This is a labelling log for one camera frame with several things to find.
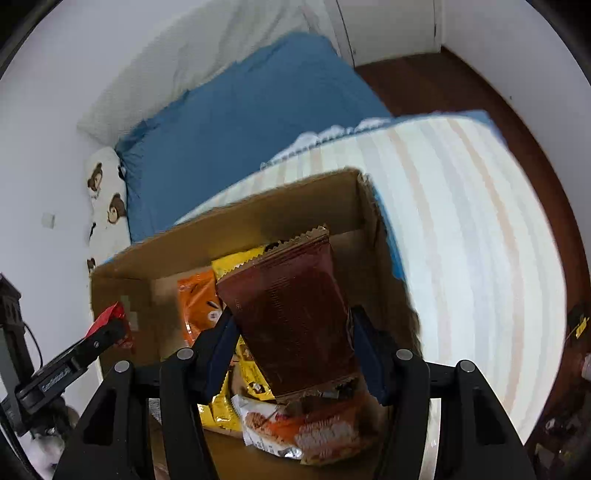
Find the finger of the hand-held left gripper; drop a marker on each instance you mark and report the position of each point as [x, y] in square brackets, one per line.
[101, 341]

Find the orange panda snack packet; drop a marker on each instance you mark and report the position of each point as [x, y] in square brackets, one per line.
[314, 434]

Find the brown snack packet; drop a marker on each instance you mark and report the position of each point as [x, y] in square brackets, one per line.
[286, 323]

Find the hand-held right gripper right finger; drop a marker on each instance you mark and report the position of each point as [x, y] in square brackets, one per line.
[368, 353]

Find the printed cardboard box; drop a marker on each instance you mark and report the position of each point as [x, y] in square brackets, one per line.
[194, 249]

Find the large yellow snack packet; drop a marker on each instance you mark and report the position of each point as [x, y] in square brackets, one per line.
[251, 374]

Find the cat-print striped blanket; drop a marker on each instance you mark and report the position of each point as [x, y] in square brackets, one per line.
[461, 230]

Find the white door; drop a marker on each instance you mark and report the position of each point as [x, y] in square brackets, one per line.
[392, 27]

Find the red triangular snack packet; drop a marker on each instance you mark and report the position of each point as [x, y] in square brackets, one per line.
[111, 314]

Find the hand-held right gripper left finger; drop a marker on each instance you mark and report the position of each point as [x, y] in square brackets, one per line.
[225, 344]

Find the grey pillow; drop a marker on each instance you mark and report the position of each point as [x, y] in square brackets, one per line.
[194, 69]

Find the blue bedsheet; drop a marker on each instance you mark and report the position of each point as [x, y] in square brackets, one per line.
[240, 129]

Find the bear-print pillow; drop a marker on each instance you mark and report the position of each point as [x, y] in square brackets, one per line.
[108, 203]

